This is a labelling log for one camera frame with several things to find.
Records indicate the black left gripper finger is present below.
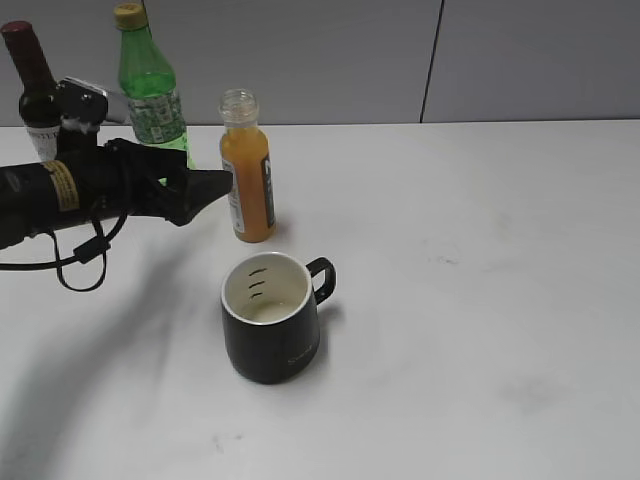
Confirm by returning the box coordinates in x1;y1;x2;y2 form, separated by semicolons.
144;146;188;173
164;169;233;226

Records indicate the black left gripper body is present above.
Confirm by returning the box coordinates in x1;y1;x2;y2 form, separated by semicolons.
57;138;179;223

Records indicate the orange juice bottle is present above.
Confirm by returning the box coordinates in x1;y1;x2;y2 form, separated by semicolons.
219;88;276;243

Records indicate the black mug white interior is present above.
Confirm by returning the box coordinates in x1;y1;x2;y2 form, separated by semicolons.
220;252;336;384

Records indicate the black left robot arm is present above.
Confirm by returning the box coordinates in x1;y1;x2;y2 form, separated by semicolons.
1;138;233;248

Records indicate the green plastic soda bottle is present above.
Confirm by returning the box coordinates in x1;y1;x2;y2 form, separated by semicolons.
114;2;190;153

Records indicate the dark red wine bottle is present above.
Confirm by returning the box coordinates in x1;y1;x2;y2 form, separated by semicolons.
1;20;61;162

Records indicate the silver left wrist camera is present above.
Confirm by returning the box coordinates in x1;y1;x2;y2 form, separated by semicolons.
55;77;129;134

